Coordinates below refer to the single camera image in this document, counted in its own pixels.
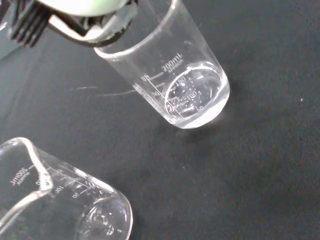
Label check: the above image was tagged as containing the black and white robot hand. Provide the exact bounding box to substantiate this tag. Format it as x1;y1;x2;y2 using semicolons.
6;0;140;49

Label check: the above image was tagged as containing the empty clear glass beaker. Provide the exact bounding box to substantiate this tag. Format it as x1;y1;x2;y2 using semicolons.
0;136;134;240

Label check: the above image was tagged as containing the black bench cloth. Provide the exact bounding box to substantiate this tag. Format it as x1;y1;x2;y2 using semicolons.
0;0;320;240

